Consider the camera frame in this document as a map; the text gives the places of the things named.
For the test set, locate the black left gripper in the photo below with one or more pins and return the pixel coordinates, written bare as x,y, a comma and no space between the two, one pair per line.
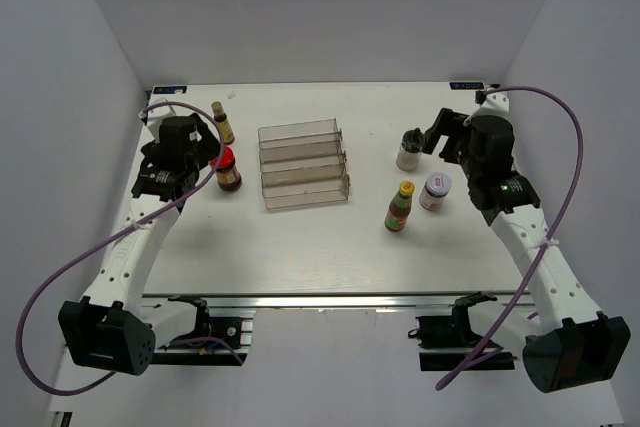
207,145

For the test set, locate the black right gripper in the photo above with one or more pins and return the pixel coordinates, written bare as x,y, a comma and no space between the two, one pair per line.
448,124

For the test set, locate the red-lid chili sauce jar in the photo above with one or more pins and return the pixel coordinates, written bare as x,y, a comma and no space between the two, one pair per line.
227,174

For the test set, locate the small yellow-label brown bottle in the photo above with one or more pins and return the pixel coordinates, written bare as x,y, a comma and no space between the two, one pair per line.
221,118

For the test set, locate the white-lid red-label jar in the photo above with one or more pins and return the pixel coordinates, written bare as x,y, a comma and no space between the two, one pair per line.
436,188

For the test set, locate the green-label hot sauce bottle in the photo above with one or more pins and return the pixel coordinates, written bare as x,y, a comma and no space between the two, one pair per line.
400,207

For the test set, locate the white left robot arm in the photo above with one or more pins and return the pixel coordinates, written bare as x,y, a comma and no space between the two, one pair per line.
106,329

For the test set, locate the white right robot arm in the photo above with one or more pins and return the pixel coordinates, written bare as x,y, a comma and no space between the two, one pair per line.
560,334

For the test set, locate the blue right corner sticker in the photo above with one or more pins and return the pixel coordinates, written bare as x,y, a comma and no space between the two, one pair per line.
466,85

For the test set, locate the blue corner sticker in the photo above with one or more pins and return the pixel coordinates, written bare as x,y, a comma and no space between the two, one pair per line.
169,90
466,85

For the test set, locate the blue left corner sticker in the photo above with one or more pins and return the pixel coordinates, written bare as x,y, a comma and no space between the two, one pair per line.
169,90

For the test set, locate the clear tiered acrylic rack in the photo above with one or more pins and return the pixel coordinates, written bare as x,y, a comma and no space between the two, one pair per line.
303,164

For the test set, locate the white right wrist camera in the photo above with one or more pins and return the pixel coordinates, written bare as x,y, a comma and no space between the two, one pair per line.
492,103

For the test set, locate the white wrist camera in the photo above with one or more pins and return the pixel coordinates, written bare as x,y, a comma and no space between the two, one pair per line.
156,113
492,103

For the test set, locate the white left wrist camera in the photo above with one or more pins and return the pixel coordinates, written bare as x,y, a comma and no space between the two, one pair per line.
156,113

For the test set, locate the aluminium table front rail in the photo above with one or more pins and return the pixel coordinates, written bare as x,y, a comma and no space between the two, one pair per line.
332,301

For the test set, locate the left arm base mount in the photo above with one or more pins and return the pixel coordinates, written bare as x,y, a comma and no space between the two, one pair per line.
191,332

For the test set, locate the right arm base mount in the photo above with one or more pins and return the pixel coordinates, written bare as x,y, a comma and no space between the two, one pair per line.
442,332

